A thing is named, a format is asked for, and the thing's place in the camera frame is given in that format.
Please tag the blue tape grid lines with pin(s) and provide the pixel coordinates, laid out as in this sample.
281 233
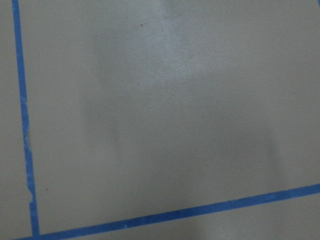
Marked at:
163 217

